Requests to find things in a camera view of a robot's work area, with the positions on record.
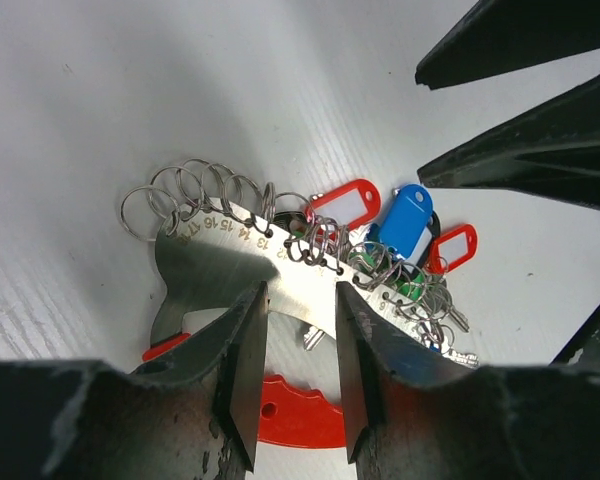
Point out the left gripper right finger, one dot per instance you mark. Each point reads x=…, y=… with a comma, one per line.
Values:
x=410, y=413

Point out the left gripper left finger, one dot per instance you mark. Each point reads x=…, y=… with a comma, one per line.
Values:
x=191, y=413

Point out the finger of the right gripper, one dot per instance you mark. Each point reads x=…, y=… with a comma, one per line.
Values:
x=550, y=151
x=497, y=37

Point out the green key tag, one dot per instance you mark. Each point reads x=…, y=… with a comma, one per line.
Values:
x=384, y=270

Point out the red key tag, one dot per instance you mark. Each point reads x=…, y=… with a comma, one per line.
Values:
x=353, y=204
x=452, y=249

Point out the black key tag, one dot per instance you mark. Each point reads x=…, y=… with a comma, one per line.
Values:
x=431, y=232

